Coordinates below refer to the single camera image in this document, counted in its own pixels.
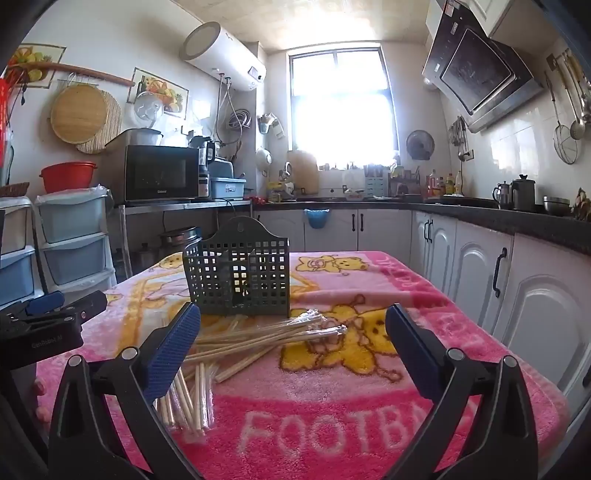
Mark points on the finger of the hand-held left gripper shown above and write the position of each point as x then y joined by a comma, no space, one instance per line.
44,302
87,304

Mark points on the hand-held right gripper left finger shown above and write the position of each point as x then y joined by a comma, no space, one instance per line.
173,350

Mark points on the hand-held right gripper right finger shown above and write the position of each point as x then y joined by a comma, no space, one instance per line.
415,350

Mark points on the group of wooden chopsticks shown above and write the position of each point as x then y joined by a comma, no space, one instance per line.
258,337

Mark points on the grey slotted utensil basket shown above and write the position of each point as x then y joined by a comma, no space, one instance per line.
240,277

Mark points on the hanging kitchen utensils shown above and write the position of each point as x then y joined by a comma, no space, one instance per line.
458,136

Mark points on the light blue drawer cabinet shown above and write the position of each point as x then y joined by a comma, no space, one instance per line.
16,277
69,221

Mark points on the small steel lidded pot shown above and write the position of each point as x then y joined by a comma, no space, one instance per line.
145,256

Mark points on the steel steamer pot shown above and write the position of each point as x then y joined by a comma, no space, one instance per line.
180,242

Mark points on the pink printed blanket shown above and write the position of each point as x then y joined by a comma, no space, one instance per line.
323,415

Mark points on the wicker basket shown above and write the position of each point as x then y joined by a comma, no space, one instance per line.
14,190

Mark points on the red plastic basin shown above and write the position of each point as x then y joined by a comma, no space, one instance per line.
69,177

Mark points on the white kitchen cabinets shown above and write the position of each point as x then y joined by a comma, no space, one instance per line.
545,314

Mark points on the black microwave oven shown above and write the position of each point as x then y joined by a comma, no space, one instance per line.
157,173

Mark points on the black countertop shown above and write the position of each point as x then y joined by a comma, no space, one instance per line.
508,219

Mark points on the blue hanging plastic bin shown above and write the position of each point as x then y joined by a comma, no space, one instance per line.
317,219

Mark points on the patterned baking dish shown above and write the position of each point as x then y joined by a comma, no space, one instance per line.
354,195

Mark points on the row of condiment bottles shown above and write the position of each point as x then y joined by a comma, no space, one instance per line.
445,184

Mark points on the teal knife holder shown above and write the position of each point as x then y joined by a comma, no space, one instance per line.
376,184

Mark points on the blue plastic dish box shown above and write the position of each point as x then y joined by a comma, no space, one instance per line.
228,188

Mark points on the round bamboo mat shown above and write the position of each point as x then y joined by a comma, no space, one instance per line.
113,134

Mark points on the large grey lidded pot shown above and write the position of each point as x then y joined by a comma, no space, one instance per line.
138,137

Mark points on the small steel coffee pot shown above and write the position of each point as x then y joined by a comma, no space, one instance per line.
502,196

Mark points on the red plastic bag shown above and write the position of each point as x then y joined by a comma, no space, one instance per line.
4,120

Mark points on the black blender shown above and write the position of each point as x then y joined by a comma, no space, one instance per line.
203,152

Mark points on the round bamboo tray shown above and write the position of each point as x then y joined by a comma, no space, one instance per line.
78,113

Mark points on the steel bowl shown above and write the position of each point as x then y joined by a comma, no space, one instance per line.
556,205

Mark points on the white round plastic cover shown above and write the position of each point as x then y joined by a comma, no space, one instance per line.
148,110

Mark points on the wooden cutting board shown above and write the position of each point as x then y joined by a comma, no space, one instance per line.
305,173

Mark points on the white hanging colander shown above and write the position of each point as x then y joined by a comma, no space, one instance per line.
263,161

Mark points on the brown lumpy object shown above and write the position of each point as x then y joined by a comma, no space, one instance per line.
582,203

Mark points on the wooden rolling pin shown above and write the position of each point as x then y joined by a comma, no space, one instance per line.
92,74

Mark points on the steel mesh skimmer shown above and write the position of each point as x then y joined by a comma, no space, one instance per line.
568,150

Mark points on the kitchen window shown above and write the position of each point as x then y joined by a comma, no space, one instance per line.
341,101

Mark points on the steel ladle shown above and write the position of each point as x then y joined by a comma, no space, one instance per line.
577,129

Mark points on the white water heater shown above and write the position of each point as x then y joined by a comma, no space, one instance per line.
221,55

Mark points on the black range hood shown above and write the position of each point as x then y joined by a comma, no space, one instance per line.
480,69

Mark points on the white upper cabinet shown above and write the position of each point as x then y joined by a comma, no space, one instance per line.
485,11

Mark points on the white wall socket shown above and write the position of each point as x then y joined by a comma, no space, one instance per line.
468,155

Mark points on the small black wall fan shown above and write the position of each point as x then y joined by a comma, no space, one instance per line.
420,145

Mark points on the fruit wall poster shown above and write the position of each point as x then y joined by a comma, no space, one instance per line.
171,90
44,57

